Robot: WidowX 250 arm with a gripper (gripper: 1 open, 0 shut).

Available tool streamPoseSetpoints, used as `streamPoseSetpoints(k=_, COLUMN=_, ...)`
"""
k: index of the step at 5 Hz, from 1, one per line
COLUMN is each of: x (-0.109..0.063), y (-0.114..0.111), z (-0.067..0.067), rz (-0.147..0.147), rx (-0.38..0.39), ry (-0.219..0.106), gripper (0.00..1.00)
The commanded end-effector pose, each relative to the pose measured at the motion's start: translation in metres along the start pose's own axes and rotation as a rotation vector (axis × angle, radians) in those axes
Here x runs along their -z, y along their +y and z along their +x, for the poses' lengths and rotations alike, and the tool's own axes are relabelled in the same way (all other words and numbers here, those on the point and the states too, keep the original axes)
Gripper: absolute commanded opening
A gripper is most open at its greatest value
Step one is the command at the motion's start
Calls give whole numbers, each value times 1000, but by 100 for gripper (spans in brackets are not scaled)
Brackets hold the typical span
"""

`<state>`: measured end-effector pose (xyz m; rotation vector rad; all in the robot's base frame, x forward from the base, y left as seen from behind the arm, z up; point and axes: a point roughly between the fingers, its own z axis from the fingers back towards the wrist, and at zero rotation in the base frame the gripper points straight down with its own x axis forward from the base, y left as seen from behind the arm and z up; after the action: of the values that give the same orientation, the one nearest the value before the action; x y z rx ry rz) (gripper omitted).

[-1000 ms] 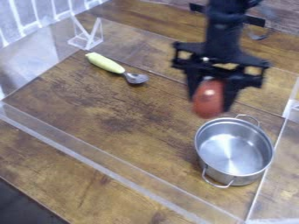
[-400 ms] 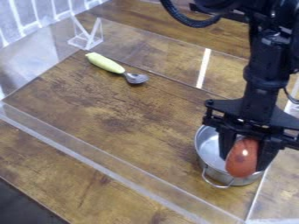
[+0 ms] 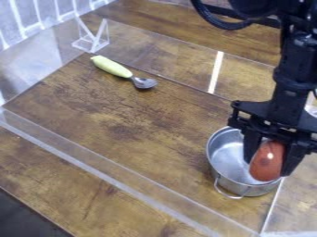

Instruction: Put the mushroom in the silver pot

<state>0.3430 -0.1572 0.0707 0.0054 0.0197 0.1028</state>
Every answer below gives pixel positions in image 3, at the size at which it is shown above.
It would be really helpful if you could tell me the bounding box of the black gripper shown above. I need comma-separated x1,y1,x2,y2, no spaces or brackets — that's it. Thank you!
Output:
227,72,317,177

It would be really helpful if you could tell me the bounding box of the red white toy mushroom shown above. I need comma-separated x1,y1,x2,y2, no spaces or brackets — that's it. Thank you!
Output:
248,141,284,181

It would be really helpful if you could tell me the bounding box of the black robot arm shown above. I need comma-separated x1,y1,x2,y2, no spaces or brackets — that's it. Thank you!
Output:
227,0,317,176

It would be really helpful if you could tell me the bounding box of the silver pot with handles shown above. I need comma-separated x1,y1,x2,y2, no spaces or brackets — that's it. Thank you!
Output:
205,127,282,200

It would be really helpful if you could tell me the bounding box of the yellow handled metal spoon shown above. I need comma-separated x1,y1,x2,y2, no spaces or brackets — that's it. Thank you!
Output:
90,56,157,89

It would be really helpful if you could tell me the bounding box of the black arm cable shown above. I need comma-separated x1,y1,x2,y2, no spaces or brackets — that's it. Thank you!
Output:
189,0,282,31

